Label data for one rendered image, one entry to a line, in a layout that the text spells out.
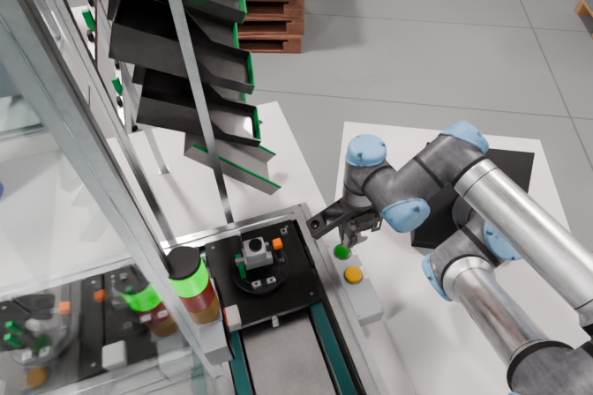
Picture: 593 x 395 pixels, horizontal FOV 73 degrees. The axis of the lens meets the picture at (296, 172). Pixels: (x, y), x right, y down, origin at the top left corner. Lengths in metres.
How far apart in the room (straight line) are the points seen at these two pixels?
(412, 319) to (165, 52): 0.85
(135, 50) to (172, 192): 0.64
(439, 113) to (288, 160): 1.81
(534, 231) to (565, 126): 2.62
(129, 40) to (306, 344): 0.75
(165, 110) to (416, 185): 0.53
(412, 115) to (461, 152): 2.25
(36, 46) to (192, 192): 1.07
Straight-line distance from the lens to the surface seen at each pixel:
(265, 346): 1.02
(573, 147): 3.15
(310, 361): 1.00
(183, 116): 0.91
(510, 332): 0.80
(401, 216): 0.71
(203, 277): 0.57
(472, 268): 0.96
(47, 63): 0.33
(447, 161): 0.72
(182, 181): 1.39
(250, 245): 0.92
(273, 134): 1.48
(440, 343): 1.13
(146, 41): 0.81
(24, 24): 0.31
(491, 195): 0.70
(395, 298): 1.14
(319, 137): 2.70
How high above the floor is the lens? 1.88
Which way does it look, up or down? 49 degrees down
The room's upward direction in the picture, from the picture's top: 1 degrees counter-clockwise
